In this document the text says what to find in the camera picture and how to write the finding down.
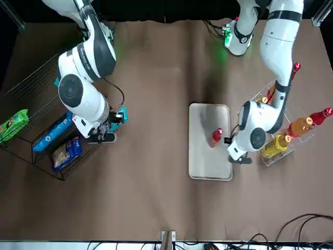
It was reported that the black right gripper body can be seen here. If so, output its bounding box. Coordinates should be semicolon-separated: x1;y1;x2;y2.
108;111;125;125

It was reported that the red cola bottle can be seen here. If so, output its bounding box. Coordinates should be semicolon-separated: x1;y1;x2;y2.
309;107;333;128
290;61;302;84
209;127;225;148

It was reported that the white rectangular tray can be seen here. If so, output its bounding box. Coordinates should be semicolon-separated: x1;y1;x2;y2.
188;102;234;181

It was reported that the clear acrylic shelf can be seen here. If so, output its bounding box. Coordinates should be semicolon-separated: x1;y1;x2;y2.
249;79;317;167

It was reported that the green chips packet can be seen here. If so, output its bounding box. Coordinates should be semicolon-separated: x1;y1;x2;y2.
0;108;29;145

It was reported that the blue cracker packet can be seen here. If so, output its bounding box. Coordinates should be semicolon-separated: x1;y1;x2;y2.
51;136;83;172

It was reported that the orange tea bottle pink label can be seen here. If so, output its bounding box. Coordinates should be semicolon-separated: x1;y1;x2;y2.
287;116;314;139
267;85;277;105

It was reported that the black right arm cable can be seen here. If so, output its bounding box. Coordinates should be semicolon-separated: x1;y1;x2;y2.
103;77;125;110

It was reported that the black wire basket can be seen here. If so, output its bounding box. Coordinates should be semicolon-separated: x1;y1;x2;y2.
0;51;117;182

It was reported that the black desk cable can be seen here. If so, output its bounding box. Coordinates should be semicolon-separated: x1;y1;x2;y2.
249;213;333;250

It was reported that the black left base cable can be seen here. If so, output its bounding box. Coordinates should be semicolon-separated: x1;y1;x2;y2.
204;19;227;37

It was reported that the aluminium frame rail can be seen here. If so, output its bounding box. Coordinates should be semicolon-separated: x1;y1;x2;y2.
311;4;333;27
0;0;27;30

